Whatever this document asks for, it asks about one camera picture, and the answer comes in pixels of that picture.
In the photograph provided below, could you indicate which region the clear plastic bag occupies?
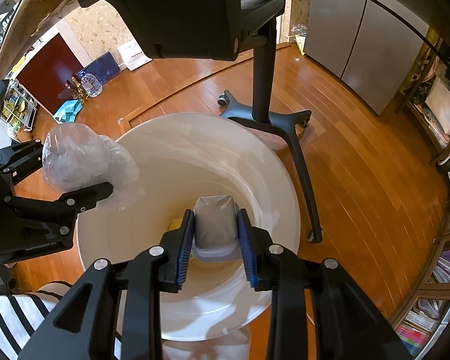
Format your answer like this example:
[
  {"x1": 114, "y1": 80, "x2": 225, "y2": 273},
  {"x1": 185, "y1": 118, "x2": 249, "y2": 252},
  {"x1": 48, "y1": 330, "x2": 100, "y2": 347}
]
[{"x1": 42, "y1": 123, "x2": 145, "y2": 210}]

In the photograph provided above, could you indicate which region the silver foil packet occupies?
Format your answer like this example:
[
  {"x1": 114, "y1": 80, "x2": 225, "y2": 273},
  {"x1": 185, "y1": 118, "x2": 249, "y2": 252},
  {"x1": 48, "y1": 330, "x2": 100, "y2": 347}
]
[{"x1": 192, "y1": 195, "x2": 241, "y2": 263}]

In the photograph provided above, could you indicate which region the white trash bin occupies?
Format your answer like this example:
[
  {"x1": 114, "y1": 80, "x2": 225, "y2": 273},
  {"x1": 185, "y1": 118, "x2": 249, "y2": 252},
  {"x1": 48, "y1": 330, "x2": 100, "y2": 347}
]
[{"x1": 78, "y1": 113, "x2": 300, "y2": 349}]

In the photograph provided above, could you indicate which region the wooden bookshelf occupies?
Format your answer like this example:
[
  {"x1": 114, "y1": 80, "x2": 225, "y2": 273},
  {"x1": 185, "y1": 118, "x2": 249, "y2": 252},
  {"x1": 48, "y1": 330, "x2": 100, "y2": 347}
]
[{"x1": 391, "y1": 203, "x2": 450, "y2": 359}]

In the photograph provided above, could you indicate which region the striped clothing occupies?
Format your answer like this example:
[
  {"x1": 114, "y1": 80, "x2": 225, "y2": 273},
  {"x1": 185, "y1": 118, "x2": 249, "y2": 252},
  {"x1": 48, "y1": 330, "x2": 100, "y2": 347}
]
[{"x1": 0, "y1": 281, "x2": 71, "y2": 359}]

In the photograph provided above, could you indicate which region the yellow cartoon wrapper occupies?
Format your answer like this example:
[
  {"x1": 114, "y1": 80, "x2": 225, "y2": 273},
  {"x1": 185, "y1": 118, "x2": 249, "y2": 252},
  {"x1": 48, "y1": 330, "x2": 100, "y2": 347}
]
[{"x1": 167, "y1": 219, "x2": 182, "y2": 231}]

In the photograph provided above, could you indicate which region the round wooden table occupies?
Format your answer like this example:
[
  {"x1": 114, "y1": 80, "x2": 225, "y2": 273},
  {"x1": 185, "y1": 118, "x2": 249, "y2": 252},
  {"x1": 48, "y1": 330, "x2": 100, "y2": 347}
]
[{"x1": 0, "y1": 0, "x2": 79, "y2": 80}]

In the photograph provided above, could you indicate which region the silver refrigerator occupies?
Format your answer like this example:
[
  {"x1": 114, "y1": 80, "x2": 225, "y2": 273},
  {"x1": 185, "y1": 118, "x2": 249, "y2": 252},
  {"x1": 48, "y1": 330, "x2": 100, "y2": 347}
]
[{"x1": 305, "y1": 0, "x2": 429, "y2": 115}]

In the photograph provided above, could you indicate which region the black table pedestal base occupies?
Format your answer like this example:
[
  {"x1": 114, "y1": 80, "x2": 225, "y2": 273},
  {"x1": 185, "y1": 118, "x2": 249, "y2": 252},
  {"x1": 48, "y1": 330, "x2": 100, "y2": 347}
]
[{"x1": 79, "y1": 0, "x2": 323, "y2": 243}]

